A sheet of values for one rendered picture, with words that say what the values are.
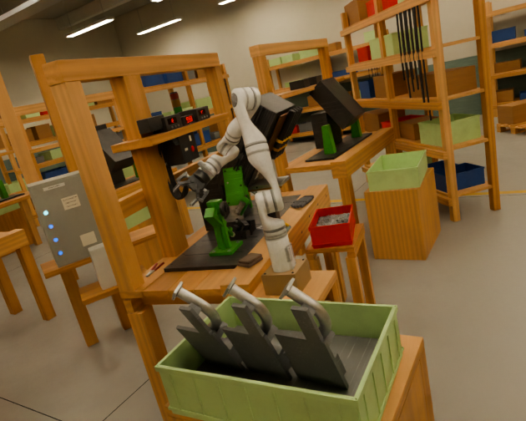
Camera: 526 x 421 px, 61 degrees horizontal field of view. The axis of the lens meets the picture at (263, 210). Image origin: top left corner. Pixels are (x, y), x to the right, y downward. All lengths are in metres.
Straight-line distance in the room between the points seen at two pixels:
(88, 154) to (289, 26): 10.36
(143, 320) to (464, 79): 3.60
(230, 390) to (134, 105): 1.55
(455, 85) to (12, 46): 11.39
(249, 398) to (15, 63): 12.82
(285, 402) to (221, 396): 0.20
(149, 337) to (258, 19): 10.93
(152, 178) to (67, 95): 0.61
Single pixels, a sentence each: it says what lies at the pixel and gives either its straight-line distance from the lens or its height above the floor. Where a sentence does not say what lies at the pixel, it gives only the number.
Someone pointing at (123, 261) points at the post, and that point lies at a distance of 2.17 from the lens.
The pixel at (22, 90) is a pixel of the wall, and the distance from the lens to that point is 13.52.
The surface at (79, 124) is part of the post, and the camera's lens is 2.07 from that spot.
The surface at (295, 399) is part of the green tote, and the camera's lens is 1.18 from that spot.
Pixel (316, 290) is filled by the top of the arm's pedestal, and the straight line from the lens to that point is 1.81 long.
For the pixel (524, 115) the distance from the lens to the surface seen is 8.59.
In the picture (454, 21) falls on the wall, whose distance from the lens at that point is 10.91.
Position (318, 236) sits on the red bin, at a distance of 2.32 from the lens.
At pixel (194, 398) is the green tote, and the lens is 1.40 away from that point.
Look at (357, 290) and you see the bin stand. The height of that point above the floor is 0.55.
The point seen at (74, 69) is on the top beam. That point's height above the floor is 1.90.
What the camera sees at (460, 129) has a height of 0.85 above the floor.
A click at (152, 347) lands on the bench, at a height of 0.57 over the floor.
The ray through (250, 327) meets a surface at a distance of 1.22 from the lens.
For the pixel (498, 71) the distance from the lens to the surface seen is 10.33.
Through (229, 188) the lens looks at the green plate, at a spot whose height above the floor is 1.16.
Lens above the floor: 1.67
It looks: 16 degrees down
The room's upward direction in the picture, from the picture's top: 13 degrees counter-clockwise
